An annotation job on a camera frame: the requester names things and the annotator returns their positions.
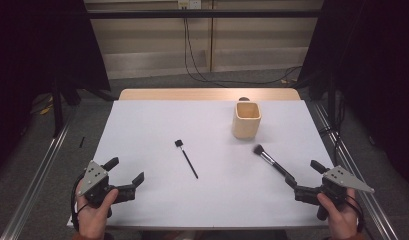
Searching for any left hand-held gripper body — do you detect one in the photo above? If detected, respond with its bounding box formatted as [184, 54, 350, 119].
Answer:
[76, 160, 120, 219]

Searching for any black horizontal bar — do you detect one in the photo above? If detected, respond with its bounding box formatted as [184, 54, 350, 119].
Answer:
[86, 9, 324, 20]

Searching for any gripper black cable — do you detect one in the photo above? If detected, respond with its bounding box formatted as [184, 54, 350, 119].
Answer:
[70, 172, 86, 232]
[344, 194, 365, 233]

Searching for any white wall outlet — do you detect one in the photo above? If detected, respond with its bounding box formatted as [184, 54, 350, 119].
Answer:
[177, 0, 203, 10]

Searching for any wooden table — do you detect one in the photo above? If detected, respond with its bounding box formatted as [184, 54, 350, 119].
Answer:
[118, 87, 302, 102]

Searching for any yellow cable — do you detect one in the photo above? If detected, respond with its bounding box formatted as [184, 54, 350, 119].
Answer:
[31, 95, 56, 116]

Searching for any large black makeup brush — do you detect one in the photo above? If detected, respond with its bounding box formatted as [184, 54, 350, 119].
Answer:
[252, 143, 295, 182]

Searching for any black stand post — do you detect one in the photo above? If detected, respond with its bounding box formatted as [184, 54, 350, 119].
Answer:
[51, 75, 65, 138]
[326, 72, 338, 134]

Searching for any beige square cup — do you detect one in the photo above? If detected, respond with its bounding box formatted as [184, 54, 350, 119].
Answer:
[231, 101, 262, 140]

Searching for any thin yellow wall strip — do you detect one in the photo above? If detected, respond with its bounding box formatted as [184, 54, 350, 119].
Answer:
[209, 0, 215, 73]

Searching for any metal floor rail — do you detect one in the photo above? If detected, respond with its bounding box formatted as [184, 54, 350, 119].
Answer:
[0, 113, 77, 240]
[312, 101, 399, 240]

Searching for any person's left hand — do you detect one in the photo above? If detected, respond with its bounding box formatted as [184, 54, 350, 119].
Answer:
[75, 182, 120, 240]

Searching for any black curtain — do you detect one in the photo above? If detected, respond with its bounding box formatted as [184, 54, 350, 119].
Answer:
[296, 0, 409, 193]
[0, 0, 112, 179]

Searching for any white table mat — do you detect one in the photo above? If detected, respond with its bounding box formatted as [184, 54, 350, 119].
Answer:
[66, 99, 335, 231]

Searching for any thin black makeup brush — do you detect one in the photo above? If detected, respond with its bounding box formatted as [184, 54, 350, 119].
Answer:
[174, 139, 200, 180]

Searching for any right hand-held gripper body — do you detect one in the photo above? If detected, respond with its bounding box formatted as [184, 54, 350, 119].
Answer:
[316, 164, 376, 222]

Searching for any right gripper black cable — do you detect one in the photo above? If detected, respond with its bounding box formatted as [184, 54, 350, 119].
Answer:
[344, 194, 365, 233]

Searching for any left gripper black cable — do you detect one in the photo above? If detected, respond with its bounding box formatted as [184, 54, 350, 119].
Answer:
[70, 172, 86, 232]

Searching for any person's right hand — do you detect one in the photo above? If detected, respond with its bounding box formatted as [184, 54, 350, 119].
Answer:
[316, 188, 359, 240]

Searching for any long black floor cable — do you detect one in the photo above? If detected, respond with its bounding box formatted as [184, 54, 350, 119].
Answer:
[183, 8, 304, 86]

